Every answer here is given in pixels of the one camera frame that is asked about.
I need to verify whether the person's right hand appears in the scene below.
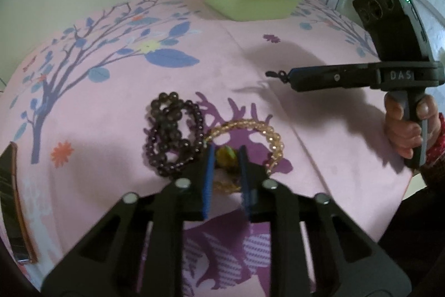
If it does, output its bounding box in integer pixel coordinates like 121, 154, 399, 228
384, 93, 440, 159

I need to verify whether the pink tree print bedsheet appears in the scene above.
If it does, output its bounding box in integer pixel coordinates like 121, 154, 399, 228
0, 0, 418, 297

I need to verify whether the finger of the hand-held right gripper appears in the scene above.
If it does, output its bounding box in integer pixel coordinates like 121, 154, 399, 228
290, 63, 379, 93

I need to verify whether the thin black cord bracelet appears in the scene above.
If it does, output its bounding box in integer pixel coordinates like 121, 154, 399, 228
265, 70, 291, 84

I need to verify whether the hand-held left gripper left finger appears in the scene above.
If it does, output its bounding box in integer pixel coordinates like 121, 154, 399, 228
41, 144, 216, 297

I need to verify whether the phone with orange case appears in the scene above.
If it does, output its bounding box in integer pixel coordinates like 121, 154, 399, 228
0, 141, 38, 266

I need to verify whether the dark purple small bead bracelet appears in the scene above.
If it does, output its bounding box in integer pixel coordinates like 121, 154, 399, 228
143, 100, 206, 178

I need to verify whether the person's dark clothing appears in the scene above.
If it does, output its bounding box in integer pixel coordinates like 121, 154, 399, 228
377, 168, 445, 297

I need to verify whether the yellow crystal bead bracelet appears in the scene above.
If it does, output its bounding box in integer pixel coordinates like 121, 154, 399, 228
202, 119, 285, 194

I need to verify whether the smoky large bead bracelet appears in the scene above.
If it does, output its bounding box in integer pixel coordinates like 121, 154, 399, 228
150, 92, 197, 148

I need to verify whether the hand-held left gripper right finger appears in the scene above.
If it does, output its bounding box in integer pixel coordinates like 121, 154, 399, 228
238, 145, 407, 297

